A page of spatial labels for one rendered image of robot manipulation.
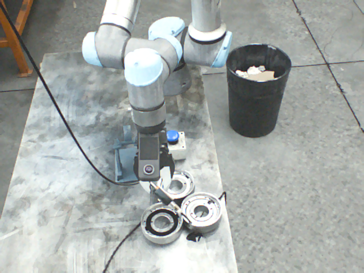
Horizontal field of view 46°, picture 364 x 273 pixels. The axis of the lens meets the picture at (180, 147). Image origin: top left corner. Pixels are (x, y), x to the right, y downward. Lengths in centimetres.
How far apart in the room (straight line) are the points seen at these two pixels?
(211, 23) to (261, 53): 117
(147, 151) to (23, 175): 51
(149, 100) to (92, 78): 74
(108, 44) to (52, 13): 288
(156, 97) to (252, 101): 140
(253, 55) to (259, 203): 83
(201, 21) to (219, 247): 64
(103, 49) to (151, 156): 26
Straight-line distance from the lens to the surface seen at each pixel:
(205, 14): 126
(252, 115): 231
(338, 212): 219
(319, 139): 250
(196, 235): 108
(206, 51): 132
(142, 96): 87
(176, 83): 144
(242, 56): 240
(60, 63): 171
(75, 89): 156
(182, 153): 123
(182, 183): 115
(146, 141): 92
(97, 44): 99
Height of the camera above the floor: 172
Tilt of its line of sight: 46 degrees down
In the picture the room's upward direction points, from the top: 4 degrees counter-clockwise
